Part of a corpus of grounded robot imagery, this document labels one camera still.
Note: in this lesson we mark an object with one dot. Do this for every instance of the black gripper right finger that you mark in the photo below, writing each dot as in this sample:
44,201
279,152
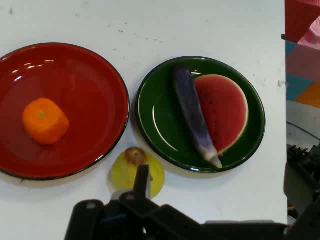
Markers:
310,225

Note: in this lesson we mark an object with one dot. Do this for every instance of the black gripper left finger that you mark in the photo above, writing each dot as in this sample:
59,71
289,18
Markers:
141,180

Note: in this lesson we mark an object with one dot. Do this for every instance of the purple toy eggplant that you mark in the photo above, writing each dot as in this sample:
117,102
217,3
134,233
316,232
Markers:
190,105

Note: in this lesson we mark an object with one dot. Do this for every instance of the yellow-green toy pear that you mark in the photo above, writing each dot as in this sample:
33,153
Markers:
122,172

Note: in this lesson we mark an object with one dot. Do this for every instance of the black metal stand base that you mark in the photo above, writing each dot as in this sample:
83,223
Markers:
302,160

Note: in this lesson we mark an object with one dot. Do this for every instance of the green enamel plate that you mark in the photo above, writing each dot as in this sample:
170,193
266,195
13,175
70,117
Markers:
160,112

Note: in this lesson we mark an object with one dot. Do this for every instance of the toy watermelon slice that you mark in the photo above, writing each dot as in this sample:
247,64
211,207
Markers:
225,110

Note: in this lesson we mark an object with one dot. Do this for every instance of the orange toy mandarin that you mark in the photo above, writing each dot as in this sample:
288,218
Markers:
45,125

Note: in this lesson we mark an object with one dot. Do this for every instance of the red enamel plate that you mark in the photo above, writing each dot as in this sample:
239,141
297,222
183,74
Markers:
82,82

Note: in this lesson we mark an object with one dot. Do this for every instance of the orange foam floor tile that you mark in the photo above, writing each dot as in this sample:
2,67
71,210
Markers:
311,96

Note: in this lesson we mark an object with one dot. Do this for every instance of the teal foam floor tile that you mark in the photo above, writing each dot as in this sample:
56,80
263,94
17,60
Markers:
297,87

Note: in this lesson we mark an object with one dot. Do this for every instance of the pink foam block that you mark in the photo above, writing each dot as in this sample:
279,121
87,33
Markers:
305,60

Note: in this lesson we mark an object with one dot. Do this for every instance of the large red foam block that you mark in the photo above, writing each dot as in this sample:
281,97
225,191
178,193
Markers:
297,15

